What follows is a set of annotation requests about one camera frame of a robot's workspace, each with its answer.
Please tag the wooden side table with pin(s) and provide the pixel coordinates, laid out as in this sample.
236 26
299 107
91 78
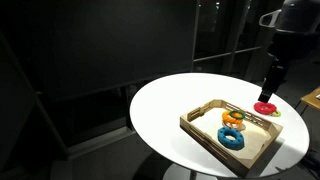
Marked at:
311 98

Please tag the wooden slotted tray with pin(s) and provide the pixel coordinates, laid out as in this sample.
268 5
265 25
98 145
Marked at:
233 160

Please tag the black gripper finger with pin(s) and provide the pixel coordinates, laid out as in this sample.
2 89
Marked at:
265 96

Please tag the metal window frame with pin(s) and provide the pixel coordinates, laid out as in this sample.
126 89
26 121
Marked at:
196 40

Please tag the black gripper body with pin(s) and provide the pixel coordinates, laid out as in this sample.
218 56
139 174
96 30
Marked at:
277 75

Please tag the large dark wall panel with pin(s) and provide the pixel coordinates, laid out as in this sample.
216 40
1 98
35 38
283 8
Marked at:
100 43

